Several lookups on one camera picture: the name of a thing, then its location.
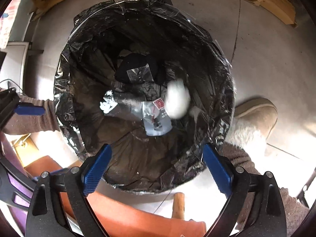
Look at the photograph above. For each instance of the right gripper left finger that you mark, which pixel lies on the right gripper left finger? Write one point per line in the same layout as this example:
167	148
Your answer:
46	215

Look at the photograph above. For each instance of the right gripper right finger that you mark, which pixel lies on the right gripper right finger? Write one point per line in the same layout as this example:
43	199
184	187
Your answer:
266	216

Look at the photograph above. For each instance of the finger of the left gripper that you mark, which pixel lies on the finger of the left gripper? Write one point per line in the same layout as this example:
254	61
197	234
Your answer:
11	104

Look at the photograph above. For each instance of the black plastic bag trash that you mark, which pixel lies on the black plastic bag trash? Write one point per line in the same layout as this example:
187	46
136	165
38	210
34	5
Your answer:
136	68

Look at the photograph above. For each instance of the grey striped wrapper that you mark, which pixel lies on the grey striped wrapper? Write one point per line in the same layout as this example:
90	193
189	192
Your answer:
155	119

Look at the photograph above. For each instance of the orange wooden chair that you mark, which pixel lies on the orange wooden chair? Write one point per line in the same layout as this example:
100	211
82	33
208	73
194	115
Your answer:
119	219

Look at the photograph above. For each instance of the black lined trash bin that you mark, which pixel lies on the black lined trash bin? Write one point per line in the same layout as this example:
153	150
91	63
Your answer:
86	71

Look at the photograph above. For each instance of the right fuzzy slipper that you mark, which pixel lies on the right fuzzy slipper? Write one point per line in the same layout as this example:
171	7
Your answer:
252	124

